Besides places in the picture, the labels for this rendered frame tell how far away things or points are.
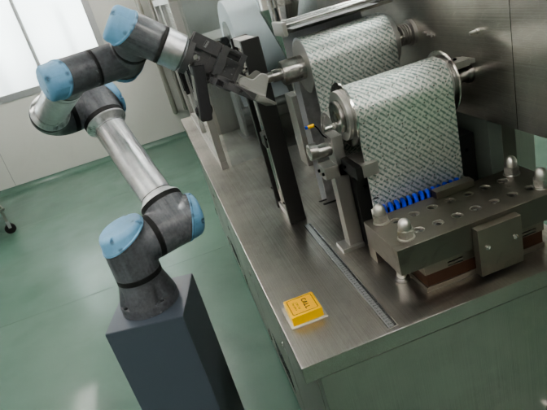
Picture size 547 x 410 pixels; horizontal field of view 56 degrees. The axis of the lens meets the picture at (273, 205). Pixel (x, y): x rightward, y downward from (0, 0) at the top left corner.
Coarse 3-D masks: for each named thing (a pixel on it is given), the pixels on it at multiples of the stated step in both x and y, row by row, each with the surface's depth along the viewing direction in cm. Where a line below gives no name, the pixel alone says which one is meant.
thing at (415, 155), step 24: (432, 120) 116; (456, 120) 117; (384, 144) 115; (408, 144) 116; (432, 144) 118; (456, 144) 119; (384, 168) 117; (408, 168) 118; (432, 168) 120; (456, 168) 122; (384, 192) 119; (408, 192) 121
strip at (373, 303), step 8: (312, 232) 145; (320, 240) 140; (328, 248) 135; (336, 256) 130; (336, 264) 127; (344, 264) 126; (344, 272) 123; (352, 280) 119; (360, 288) 116; (368, 296) 112; (368, 304) 110; (376, 304) 109; (376, 312) 107; (384, 312) 106; (384, 320) 104; (392, 320) 103
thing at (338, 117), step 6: (330, 102) 116; (336, 102) 114; (330, 108) 117; (336, 108) 113; (342, 108) 113; (330, 114) 119; (336, 114) 115; (342, 114) 113; (336, 120) 116; (342, 120) 113; (342, 126) 114; (342, 132) 116
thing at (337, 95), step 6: (450, 72) 114; (336, 90) 115; (330, 96) 117; (336, 96) 114; (342, 96) 112; (342, 102) 111; (348, 108) 111; (348, 114) 111; (348, 120) 111; (348, 126) 113; (348, 132) 114; (348, 138) 115
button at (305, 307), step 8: (304, 296) 114; (312, 296) 114; (288, 304) 113; (296, 304) 112; (304, 304) 112; (312, 304) 111; (320, 304) 110; (288, 312) 111; (296, 312) 110; (304, 312) 109; (312, 312) 109; (320, 312) 110; (296, 320) 109; (304, 320) 109
